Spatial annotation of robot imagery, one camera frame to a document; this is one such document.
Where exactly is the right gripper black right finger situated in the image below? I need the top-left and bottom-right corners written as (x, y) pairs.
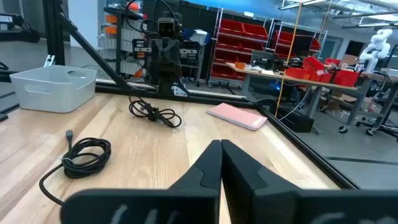
top-left (221, 139), bottom-right (398, 224)

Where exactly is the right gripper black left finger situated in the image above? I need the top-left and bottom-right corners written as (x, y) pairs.
top-left (60, 139), bottom-right (223, 224)

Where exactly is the thin black cable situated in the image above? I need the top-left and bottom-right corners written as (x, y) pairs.
top-left (128, 95), bottom-right (183, 129)

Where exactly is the black braided USB cable coil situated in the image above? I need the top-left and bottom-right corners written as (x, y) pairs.
top-left (39, 129), bottom-right (112, 207)

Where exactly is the blue and white box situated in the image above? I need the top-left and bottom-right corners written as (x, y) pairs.
top-left (182, 27), bottom-right (210, 46)

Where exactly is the shelf with white drawers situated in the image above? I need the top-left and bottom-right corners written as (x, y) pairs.
top-left (98, 2), bottom-right (147, 79)

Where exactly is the tall red bin shelf rack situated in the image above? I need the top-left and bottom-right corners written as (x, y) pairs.
top-left (209, 8), bottom-right (272, 88)

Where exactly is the black box on floor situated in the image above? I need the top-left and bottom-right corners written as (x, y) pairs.
top-left (274, 106), bottom-right (315, 133)

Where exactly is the pink notebook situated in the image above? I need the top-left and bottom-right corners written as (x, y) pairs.
top-left (206, 102), bottom-right (268, 131)

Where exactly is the white plastic bin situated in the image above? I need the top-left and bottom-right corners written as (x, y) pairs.
top-left (9, 64), bottom-right (98, 114)

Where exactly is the low red bin shelf rack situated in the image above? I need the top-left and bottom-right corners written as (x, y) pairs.
top-left (269, 21), bottom-right (328, 60)

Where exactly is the wooden workbench with grey legs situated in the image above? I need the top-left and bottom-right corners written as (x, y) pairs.
top-left (225, 61), bottom-right (359, 135)

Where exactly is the red plastic bin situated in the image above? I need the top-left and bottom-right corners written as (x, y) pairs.
top-left (285, 67), bottom-right (312, 81)
top-left (333, 69), bottom-right (360, 88)
top-left (302, 56), bottom-right (326, 73)

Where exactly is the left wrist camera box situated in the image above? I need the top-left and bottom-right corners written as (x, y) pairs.
top-left (157, 17), bottom-right (182, 39)

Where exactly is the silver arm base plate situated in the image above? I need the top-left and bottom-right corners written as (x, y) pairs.
top-left (170, 85), bottom-right (190, 98)

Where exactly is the black aluminium table frame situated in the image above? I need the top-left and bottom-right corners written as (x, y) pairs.
top-left (42, 0), bottom-right (361, 190)

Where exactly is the silver angle bracket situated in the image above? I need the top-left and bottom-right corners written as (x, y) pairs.
top-left (43, 54), bottom-right (57, 68)

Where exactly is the yellow hanging cable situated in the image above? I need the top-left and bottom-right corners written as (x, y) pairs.
top-left (274, 0), bottom-right (303, 118)

